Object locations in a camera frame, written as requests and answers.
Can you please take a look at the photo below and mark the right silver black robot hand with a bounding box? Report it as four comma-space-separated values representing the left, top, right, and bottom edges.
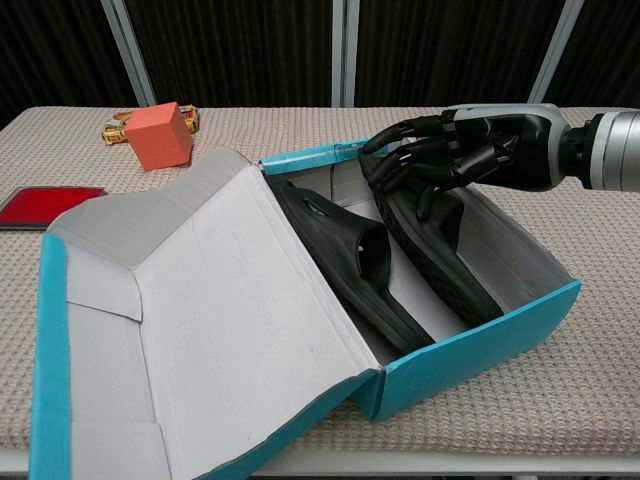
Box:
362, 103, 571, 219

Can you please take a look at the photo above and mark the black rubber slipper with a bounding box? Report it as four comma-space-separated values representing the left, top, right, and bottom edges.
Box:
269, 177, 436, 356
358, 144, 505, 329

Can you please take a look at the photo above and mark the light blue cardboard shoe box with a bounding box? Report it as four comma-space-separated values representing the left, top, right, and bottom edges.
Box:
28, 140, 584, 480

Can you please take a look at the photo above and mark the orange block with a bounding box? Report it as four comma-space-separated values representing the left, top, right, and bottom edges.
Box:
124, 101, 195, 172

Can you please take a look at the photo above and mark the dark brown curtain panel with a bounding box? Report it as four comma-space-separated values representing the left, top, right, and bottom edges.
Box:
0, 0, 140, 130
354, 0, 571, 108
542, 0, 640, 114
124, 0, 335, 108

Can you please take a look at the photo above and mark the beige woven table cloth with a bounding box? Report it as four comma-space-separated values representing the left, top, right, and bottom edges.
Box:
0, 105, 640, 451

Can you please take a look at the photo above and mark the yellow brown snack packet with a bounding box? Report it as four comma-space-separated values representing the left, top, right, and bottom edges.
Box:
102, 104, 202, 147

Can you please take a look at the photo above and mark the grey aluminium frame post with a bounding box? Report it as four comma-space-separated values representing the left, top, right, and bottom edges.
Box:
99, 0, 157, 107
330, 0, 360, 107
528, 0, 586, 105

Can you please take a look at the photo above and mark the red stamp pad black frame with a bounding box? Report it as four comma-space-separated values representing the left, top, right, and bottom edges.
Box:
0, 186, 107, 231

